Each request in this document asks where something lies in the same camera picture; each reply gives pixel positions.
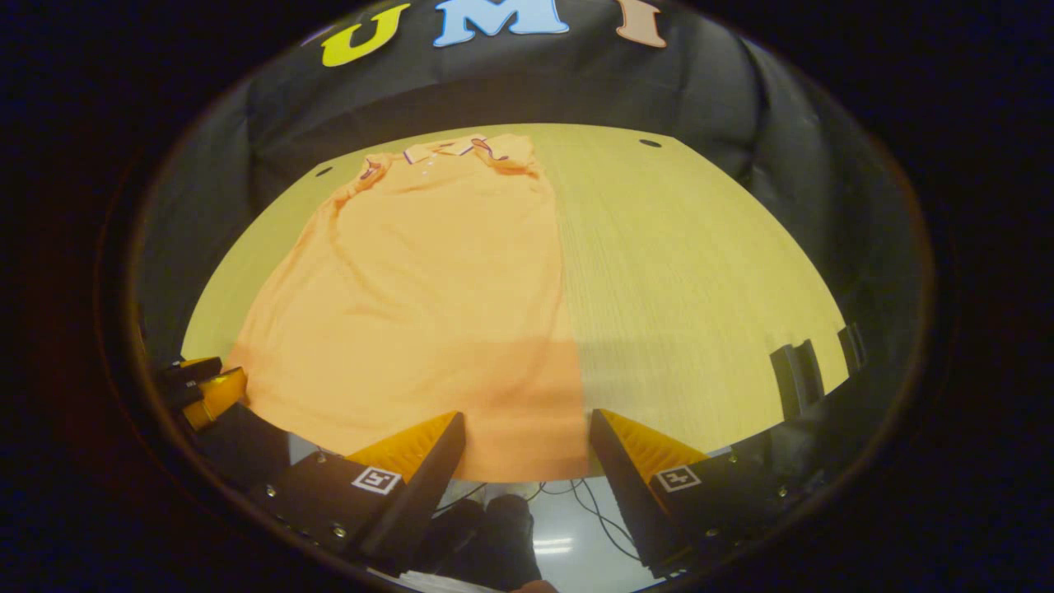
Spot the black cable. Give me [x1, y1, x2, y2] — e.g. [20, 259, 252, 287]
[539, 479, 645, 564]

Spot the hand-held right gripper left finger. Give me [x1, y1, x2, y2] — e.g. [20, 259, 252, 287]
[247, 410, 467, 577]

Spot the person's right leg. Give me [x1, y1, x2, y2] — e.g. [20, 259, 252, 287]
[484, 494, 544, 591]

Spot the black upright bracket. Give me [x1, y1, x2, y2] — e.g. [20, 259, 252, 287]
[770, 339, 824, 419]

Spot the orange T-shirt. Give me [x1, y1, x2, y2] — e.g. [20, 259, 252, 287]
[226, 133, 592, 483]

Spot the person's leg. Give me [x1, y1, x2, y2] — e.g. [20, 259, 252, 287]
[484, 494, 544, 591]
[414, 497, 488, 571]

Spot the person's left leg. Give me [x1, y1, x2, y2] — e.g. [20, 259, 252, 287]
[414, 497, 488, 571]

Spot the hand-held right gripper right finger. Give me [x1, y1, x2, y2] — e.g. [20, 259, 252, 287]
[587, 409, 812, 580]

